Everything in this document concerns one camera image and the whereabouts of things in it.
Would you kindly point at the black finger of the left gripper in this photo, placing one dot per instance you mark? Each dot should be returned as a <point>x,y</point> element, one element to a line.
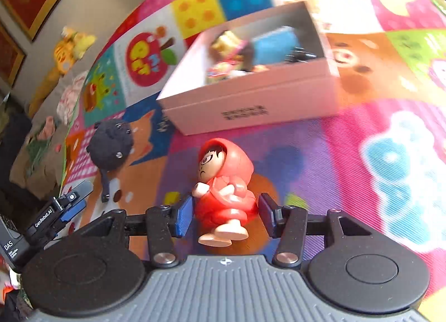
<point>47,221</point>

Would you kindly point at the pink cardboard box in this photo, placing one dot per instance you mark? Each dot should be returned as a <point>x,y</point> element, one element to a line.
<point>281,92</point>

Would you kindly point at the yellow banana plush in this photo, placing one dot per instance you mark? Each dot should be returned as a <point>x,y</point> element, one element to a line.
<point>81,43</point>

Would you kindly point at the pink white crumpled cloth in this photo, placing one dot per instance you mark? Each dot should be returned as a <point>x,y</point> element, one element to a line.
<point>71,87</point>

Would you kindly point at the black cylinder tube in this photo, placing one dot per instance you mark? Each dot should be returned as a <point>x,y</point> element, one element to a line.
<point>299,54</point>

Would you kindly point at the colourful cartoon play mat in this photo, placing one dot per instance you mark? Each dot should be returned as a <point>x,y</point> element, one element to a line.
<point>364,132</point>

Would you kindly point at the dark framed picture left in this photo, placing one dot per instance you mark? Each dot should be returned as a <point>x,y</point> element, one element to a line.
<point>11,57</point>

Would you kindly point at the red hooded doll figure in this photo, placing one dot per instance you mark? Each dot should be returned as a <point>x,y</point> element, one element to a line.
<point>223,202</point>

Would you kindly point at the blue cotton pad pack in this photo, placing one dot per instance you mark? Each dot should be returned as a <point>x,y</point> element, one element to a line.
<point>273,46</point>

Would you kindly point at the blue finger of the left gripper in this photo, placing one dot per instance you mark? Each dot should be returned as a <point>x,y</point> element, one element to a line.
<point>73,211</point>

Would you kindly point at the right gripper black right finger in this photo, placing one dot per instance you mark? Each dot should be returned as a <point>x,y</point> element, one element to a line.
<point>289,225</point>

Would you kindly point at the yellow tiger plush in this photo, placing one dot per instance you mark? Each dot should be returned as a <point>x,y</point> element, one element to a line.
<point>64,58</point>

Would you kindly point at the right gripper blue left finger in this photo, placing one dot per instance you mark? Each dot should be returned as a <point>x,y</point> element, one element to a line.
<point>163,224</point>

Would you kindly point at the pink green cloth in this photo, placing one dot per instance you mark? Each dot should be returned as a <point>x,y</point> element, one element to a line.
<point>38,144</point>

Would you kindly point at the black plush toy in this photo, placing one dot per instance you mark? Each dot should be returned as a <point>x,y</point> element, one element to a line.
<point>109,148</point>

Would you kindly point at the yellow pudding toy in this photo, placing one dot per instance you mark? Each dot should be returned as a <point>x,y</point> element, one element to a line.
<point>226,46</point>

